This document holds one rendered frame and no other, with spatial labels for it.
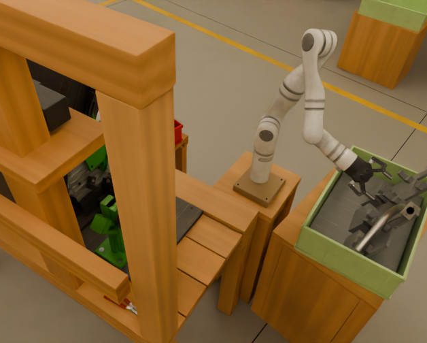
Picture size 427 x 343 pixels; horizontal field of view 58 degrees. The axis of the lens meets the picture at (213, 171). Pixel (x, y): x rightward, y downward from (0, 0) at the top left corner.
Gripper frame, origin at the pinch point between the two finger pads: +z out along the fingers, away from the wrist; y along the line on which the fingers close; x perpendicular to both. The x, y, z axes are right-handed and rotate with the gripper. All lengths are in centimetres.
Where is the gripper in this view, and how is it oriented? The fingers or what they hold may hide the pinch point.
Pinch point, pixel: (381, 188)
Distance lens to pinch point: 151.4
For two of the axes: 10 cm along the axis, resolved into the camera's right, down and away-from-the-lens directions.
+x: 1.5, -0.5, 9.9
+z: 7.7, 6.4, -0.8
